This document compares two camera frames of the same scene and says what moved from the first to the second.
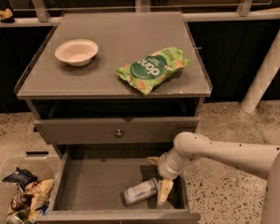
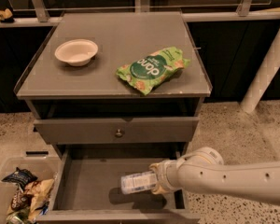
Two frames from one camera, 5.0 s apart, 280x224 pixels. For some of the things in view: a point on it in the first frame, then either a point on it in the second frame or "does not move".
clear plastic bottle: [138, 191] → [136, 182]
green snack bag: [147, 73] does not move
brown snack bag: [21, 201] does not move
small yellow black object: [5, 16] does not move
